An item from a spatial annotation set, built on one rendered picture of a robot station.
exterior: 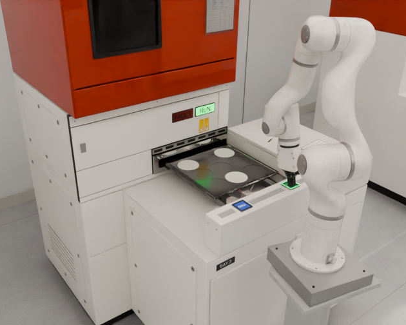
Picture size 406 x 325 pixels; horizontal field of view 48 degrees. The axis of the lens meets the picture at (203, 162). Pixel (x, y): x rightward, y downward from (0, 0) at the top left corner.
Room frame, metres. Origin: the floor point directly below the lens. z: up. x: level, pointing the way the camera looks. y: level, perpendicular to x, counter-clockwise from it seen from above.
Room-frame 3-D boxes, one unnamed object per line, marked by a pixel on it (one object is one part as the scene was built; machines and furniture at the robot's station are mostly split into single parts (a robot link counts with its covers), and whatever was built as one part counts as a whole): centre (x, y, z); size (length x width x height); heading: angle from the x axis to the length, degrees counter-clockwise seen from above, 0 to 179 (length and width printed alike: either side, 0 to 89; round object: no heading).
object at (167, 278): (1.81, -0.21, 0.41); 0.97 x 0.64 x 0.82; 128
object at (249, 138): (2.00, -0.45, 0.89); 0.62 x 0.35 x 0.14; 38
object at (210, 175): (1.85, -0.08, 0.90); 0.34 x 0.34 x 0.01; 38
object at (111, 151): (1.90, 0.20, 1.02); 0.82 x 0.03 x 0.40; 128
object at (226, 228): (1.52, -0.26, 0.89); 0.55 x 0.09 x 0.14; 128
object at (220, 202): (1.72, -0.03, 0.84); 0.50 x 0.02 x 0.03; 38
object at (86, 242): (2.17, 0.41, 0.41); 0.82 x 0.71 x 0.82; 128
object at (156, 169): (2.00, 0.06, 0.89); 0.44 x 0.02 x 0.10; 128
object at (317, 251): (1.27, -0.41, 0.96); 0.19 x 0.19 x 0.18
